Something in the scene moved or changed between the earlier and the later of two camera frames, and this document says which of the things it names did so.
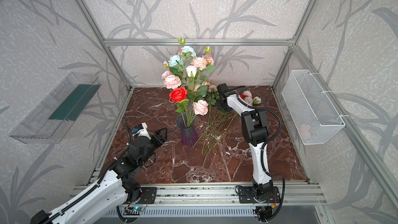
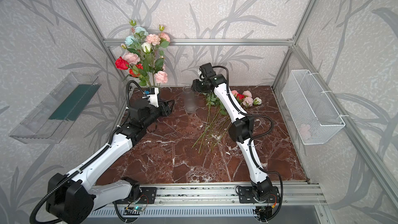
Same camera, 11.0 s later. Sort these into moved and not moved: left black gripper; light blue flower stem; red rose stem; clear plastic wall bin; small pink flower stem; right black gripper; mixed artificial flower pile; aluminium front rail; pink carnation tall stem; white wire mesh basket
Moved: light blue flower stem; left black gripper; right black gripper; red rose stem; small pink flower stem; pink carnation tall stem
Not moved: white wire mesh basket; mixed artificial flower pile; clear plastic wall bin; aluminium front rail
